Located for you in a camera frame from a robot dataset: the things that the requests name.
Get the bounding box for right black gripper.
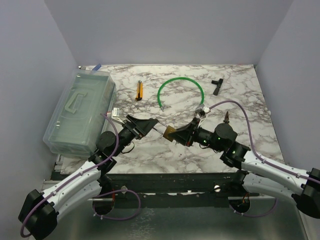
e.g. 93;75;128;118
168;117;224;153

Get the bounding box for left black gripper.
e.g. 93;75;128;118
113;115;159;157

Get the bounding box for brass padlock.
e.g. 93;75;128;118
152;121;176;142

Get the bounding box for green cable lock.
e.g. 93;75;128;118
157;76;205;112

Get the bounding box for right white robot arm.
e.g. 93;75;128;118
168;118;320;219

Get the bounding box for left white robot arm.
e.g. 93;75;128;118
18;115;159;240

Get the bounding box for yellow utility knife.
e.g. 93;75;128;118
135;80;143;101

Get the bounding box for black T-shaped tool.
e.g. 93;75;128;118
211;78;224;96

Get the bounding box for clear plastic storage box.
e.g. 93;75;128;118
43;69;117;158

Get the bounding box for blue pen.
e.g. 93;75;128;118
92;63;102;71

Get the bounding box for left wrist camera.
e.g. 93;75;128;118
110;107;124;125

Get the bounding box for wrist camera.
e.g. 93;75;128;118
195;104;211;119
110;107;124;125

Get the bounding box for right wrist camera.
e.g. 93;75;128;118
195;104;211;119

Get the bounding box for yellow handled pliers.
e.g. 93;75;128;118
223;111;230;124

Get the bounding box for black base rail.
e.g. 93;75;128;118
89;171;247;215

